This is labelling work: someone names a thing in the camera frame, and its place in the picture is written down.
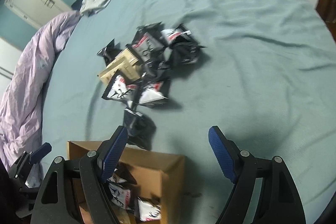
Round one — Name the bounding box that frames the black white deer snack packet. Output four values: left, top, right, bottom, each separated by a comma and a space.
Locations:
101, 70, 140, 109

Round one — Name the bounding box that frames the beige sachet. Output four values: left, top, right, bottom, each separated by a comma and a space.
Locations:
97, 49, 141, 85

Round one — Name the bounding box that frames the brown cardboard box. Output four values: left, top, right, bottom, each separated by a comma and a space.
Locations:
67, 141, 185, 223

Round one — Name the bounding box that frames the lilac duvet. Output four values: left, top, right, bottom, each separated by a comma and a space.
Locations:
1, 11, 81, 169

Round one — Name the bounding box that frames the teal bed sheet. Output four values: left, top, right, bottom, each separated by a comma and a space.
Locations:
42, 0, 335, 223

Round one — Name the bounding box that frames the pile black white snack packet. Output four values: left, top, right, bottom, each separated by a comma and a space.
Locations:
126, 22, 204, 109

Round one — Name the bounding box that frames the brown wooden chair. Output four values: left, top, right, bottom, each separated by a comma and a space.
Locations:
315, 0, 335, 40

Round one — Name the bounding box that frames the white door with handle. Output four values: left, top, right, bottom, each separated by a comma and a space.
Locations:
5, 0, 71, 30

